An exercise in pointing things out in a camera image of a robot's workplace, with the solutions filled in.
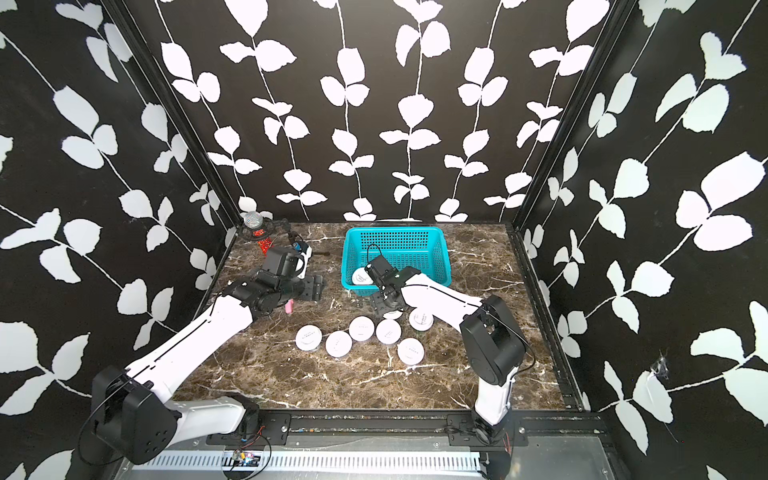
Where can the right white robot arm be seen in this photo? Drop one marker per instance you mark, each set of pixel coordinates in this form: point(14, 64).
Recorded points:
point(493, 340)

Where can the teal plastic basket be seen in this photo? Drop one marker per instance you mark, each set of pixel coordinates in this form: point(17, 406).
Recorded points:
point(424, 248)

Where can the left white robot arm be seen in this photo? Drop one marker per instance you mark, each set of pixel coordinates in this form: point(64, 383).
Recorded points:
point(132, 407)

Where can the white vented strip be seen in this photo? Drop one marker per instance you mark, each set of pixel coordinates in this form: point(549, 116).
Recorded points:
point(403, 462)

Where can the black mini tripod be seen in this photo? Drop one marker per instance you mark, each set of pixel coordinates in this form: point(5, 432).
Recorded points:
point(275, 228)

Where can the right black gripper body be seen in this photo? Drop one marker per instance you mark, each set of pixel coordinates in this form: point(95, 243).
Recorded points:
point(380, 304)

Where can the small circuit board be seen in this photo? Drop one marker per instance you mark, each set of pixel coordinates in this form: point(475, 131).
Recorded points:
point(242, 460)

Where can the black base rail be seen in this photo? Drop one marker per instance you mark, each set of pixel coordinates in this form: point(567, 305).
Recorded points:
point(459, 427)

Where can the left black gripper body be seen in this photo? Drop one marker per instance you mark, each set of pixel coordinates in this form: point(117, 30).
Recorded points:
point(306, 287)

